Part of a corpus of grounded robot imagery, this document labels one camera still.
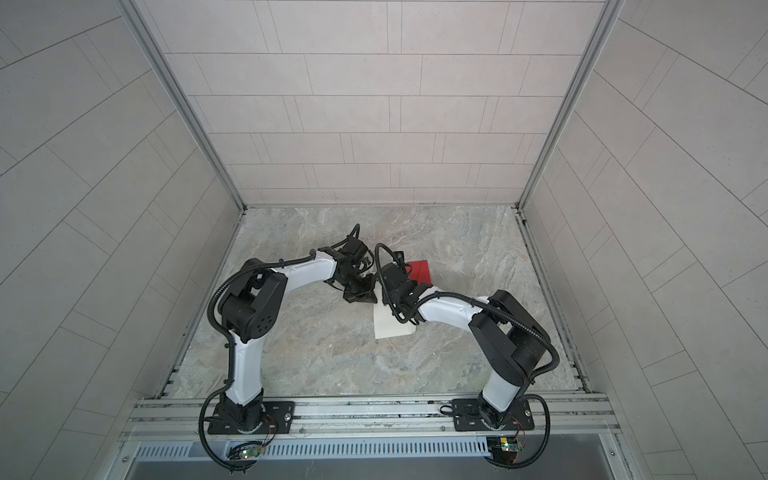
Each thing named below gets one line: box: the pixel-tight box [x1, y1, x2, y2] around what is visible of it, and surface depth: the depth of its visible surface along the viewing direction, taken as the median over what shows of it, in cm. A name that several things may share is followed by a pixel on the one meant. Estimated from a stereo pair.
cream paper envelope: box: [373, 302, 417, 339], surface depth 87 cm
